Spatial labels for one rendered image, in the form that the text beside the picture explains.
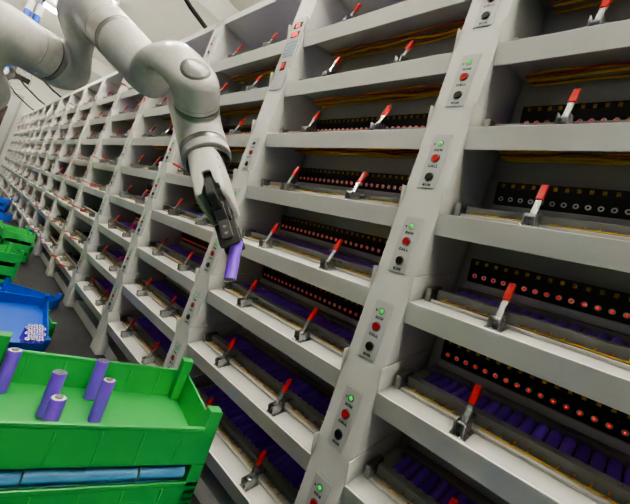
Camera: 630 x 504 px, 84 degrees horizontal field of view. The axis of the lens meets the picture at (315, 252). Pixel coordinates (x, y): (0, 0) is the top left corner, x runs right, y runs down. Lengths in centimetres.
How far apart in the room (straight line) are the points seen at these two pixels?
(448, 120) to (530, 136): 17
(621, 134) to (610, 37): 19
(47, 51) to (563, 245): 106
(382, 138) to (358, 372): 56
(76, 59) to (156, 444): 80
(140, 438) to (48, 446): 10
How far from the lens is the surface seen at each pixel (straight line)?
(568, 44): 88
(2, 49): 99
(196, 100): 63
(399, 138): 90
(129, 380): 74
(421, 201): 78
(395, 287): 75
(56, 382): 62
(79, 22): 93
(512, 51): 91
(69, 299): 261
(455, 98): 88
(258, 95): 146
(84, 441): 56
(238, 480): 106
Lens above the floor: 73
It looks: 3 degrees up
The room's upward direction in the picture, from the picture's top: 20 degrees clockwise
